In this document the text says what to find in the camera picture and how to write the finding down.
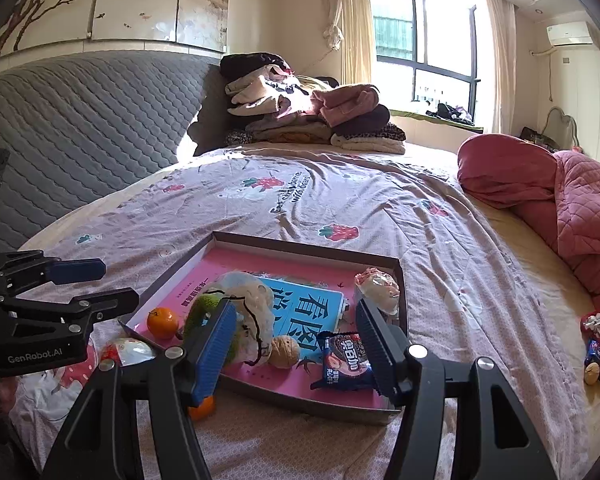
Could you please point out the grey quilted headboard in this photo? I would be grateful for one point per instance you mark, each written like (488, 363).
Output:
(82, 126)

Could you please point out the floral wall painting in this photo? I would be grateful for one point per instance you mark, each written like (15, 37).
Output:
(35, 23)

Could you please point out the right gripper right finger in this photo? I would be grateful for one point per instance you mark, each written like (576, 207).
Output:
(495, 437)

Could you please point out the small orange tangerine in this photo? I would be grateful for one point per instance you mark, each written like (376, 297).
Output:
(162, 323)

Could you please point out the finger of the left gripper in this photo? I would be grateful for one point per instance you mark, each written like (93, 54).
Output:
(23, 271)
(82, 310)

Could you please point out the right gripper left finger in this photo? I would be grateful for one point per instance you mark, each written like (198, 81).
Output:
(99, 438)

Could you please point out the heart-shaped chair back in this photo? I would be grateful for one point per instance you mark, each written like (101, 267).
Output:
(561, 129)

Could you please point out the blue Oreo cookie packet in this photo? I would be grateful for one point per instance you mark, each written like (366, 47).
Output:
(346, 366)

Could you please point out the pink blue book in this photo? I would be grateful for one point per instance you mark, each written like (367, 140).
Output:
(300, 309)

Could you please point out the clothes on window sill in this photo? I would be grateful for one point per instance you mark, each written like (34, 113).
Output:
(451, 113)

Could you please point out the grey cardboard box tray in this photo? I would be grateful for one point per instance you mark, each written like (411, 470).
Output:
(280, 389)

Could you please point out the red quilted blanket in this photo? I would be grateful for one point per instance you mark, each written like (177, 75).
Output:
(556, 194)

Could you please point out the small doll toy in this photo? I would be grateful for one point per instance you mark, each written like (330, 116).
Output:
(590, 329)

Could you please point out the white air conditioner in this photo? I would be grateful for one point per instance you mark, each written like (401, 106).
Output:
(571, 34)

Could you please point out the large orange tangerine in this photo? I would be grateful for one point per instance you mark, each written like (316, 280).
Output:
(204, 410)

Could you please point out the window with dark frame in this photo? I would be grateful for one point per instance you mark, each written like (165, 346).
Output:
(426, 52)

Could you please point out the cream curtain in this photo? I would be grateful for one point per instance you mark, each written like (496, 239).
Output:
(350, 31)

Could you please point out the red blue toy egg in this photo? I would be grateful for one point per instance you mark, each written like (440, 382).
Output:
(127, 351)

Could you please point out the pile of folded clothes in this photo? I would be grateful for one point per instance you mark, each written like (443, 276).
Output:
(268, 102)

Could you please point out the walnut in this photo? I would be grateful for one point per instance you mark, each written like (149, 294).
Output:
(284, 353)

